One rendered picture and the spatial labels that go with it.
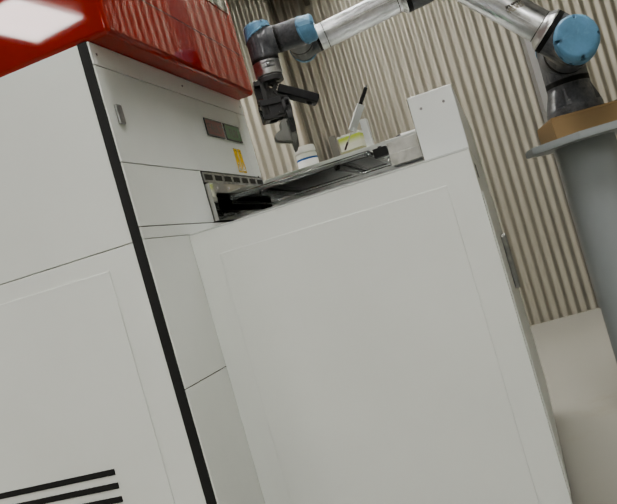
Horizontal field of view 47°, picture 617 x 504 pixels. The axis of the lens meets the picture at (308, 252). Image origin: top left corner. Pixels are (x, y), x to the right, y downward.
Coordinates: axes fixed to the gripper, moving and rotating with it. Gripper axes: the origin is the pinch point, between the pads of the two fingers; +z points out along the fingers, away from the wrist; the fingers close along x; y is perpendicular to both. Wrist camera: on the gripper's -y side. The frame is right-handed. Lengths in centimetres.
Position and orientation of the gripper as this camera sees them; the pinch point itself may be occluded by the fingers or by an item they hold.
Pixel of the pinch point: (297, 146)
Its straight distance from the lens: 195.0
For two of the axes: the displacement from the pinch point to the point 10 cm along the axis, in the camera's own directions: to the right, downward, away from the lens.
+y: -9.5, 2.7, -1.3
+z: 2.7, 9.6, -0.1
